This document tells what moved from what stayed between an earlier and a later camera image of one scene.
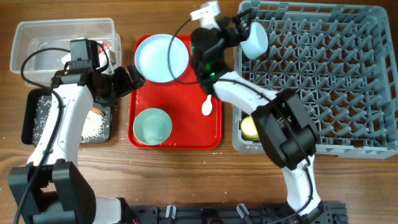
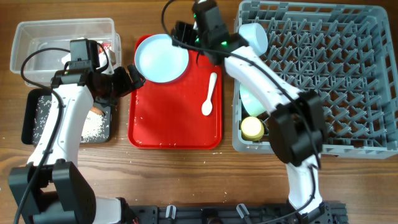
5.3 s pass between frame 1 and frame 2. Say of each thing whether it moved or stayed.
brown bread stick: stayed
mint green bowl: moved
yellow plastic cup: stayed
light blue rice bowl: stayed
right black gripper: moved
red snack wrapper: stayed
